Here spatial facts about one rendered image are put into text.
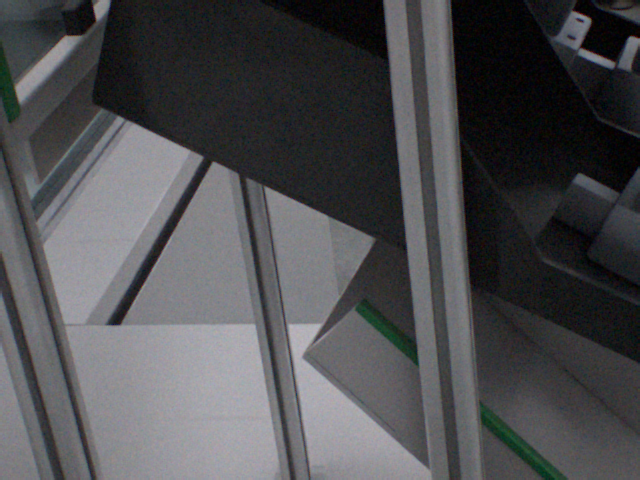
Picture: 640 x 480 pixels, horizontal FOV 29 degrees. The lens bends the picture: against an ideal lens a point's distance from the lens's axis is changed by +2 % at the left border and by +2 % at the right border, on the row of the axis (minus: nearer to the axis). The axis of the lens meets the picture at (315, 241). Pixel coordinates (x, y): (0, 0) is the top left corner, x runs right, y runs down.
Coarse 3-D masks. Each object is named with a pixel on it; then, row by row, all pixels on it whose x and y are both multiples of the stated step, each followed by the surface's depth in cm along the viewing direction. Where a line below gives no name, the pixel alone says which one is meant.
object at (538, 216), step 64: (128, 0) 47; (192, 0) 46; (256, 0) 45; (320, 0) 58; (512, 0) 55; (128, 64) 48; (192, 64) 47; (256, 64) 46; (320, 64) 45; (384, 64) 44; (512, 64) 56; (192, 128) 49; (256, 128) 48; (320, 128) 47; (384, 128) 46; (512, 128) 58; (576, 128) 57; (320, 192) 48; (384, 192) 47; (512, 192) 53; (512, 256) 47; (576, 256) 51; (576, 320) 47
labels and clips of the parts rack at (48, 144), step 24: (72, 0) 56; (72, 24) 55; (0, 48) 47; (0, 72) 47; (72, 96) 56; (48, 120) 54; (72, 120) 56; (48, 144) 54; (72, 144) 56; (48, 168) 54
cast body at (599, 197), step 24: (576, 192) 52; (600, 192) 51; (624, 192) 50; (576, 216) 52; (600, 216) 52; (624, 216) 49; (600, 240) 50; (624, 240) 50; (600, 264) 51; (624, 264) 50
